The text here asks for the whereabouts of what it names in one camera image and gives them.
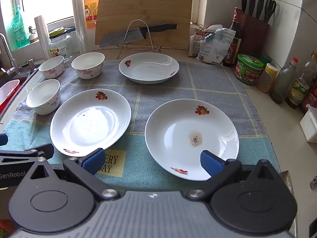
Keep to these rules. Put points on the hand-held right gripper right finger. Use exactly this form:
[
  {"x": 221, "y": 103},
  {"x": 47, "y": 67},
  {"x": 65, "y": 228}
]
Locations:
[{"x": 210, "y": 164}]

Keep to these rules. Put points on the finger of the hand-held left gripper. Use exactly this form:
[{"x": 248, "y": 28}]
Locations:
[
  {"x": 37, "y": 152},
  {"x": 3, "y": 139}
]

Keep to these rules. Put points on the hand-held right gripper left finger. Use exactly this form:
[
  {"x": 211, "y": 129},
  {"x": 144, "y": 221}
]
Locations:
[{"x": 94, "y": 160}]

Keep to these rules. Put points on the white stained fruit-print plate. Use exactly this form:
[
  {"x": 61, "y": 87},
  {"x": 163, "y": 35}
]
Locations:
[{"x": 178, "y": 129}]

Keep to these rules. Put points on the white pink-flower bowl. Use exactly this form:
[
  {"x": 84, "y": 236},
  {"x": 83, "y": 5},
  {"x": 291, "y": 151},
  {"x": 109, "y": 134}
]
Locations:
[
  {"x": 88, "y": 65},
  {"x": 43, "y": 99},
  {"x": 50, "y": 67}
]

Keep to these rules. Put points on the red basin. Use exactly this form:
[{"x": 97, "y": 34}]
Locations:
[{"x": 14, "y": 99}]

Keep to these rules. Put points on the white plastic basket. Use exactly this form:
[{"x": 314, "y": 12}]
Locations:
[{"x": 8, "y": 91}]

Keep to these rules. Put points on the steel sink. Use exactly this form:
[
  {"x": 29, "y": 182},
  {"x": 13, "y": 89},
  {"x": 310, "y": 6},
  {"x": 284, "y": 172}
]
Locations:
[{"x": 24, "y": 75}]

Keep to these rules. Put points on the metal faucet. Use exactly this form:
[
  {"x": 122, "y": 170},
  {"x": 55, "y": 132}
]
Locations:
[{"x": 10, "y": 59}]

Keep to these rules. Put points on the metal sink knob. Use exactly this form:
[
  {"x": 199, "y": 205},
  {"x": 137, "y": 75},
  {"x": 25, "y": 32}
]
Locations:
[{"x": 30, "y": 63}]

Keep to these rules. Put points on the grey and teal checked towel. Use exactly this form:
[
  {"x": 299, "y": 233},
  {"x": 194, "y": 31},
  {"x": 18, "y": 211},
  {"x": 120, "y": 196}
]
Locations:
[{"x": 161, "y": 91}]

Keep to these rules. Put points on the yellow-lidded jar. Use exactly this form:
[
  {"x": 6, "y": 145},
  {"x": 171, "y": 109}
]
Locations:
[{"x": 266, "y": 79}]

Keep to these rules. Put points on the green-lidded sauce jar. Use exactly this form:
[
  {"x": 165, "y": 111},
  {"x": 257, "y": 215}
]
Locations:
[{"x": 247, "y": 69}]

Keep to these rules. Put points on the white plastic container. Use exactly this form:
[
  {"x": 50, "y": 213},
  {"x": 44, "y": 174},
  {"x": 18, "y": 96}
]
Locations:
[{"x": 309, "y": 126}]

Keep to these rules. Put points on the small potted plant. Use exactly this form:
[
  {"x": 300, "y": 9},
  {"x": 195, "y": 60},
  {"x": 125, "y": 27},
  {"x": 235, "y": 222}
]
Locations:
[{"x": 33, "y": 36}]

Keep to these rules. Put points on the clear bottle with red cap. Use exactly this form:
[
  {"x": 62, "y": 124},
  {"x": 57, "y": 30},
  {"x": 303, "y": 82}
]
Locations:
[{"x": 282, "y": 84}]

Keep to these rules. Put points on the short plastic wrap roll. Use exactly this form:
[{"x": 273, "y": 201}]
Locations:
[{"x": 42, "y": 37}]

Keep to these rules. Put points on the glass jar with green lid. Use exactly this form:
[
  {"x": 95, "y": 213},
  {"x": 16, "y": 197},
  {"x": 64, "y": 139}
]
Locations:
[{"x": 60, "y": 44}]

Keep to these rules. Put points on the green dish soap bottle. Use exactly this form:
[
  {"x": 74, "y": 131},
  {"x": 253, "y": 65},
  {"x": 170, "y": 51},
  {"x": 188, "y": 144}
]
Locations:
[{"x": 19, "y": 29}]

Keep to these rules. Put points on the yellow oil bottle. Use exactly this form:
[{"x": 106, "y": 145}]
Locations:
[{"x": 299, "y": 89}]

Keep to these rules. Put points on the white printed plastic bag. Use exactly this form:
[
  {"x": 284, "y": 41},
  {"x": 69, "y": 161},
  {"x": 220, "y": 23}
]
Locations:
[{"x": 218, "y": 47}]

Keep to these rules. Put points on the red and white packet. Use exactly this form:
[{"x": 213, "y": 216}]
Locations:
[{"x": 194, "y": 45}]

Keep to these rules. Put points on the dark sauce bottle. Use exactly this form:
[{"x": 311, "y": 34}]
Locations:
[{"x": 234, "y": 47}]

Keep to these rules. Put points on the brown knife block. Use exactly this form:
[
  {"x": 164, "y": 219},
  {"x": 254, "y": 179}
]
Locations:
[{"x": 253, "y": 37}]

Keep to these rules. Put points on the metal binder clip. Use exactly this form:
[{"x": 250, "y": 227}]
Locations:
[{"x": 200, "y": 29}]

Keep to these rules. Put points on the tall plastic wrap roll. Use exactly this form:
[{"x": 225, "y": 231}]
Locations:
[{"x": 79, "y": 22}]

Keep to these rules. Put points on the orange liquid jug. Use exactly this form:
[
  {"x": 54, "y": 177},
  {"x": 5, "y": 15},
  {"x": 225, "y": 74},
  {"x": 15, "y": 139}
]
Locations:
[{"x": 89, "y": 7}]

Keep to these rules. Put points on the bamboo cutting board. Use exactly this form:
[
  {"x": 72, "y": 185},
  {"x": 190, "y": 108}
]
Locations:
[{"x": 146, "y": 5}]

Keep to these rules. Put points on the black scissors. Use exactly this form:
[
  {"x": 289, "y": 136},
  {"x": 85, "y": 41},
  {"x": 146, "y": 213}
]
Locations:
[{"x": 269, "y": 10}]

